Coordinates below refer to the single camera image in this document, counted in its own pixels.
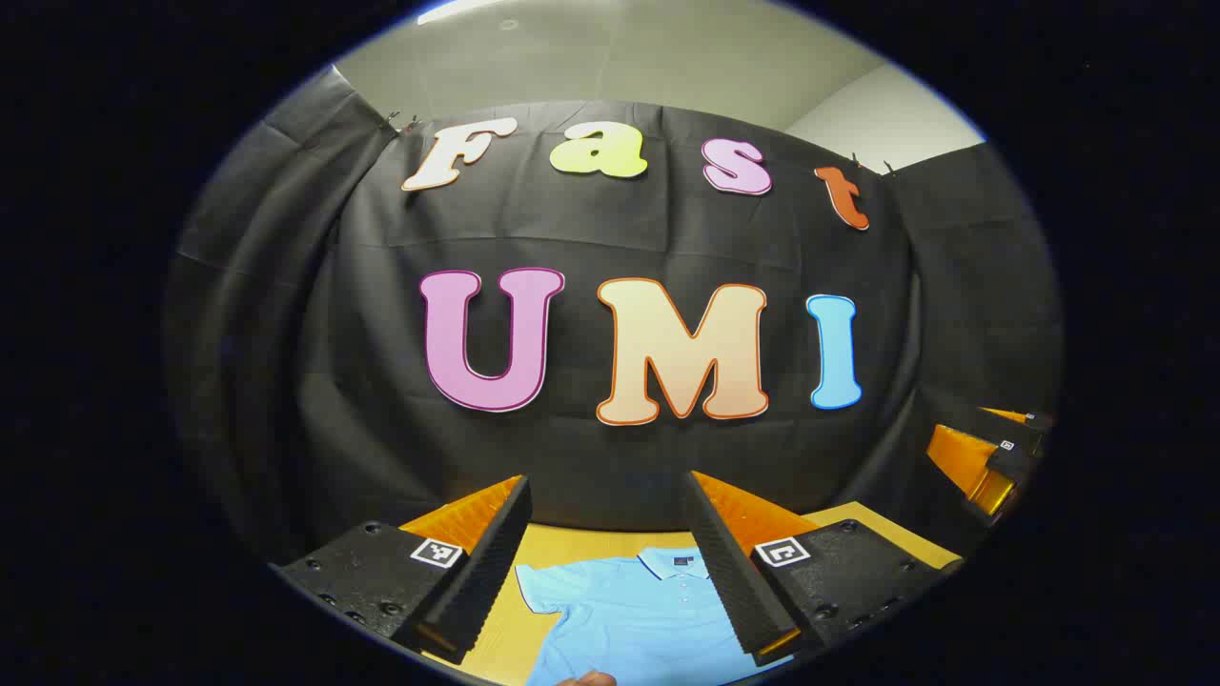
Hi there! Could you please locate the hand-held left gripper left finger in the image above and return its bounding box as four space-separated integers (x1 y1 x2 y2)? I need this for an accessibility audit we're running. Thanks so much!
270 474 535 666

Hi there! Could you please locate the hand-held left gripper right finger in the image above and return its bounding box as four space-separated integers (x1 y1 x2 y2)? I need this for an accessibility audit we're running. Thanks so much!
682 469 959 668

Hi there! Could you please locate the light blue polo T-shirt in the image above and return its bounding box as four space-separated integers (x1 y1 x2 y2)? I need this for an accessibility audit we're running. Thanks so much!
515 546 797 686

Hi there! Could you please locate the black backdrop cloth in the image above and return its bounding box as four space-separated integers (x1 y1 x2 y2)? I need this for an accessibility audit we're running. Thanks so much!
162 67 1064 563

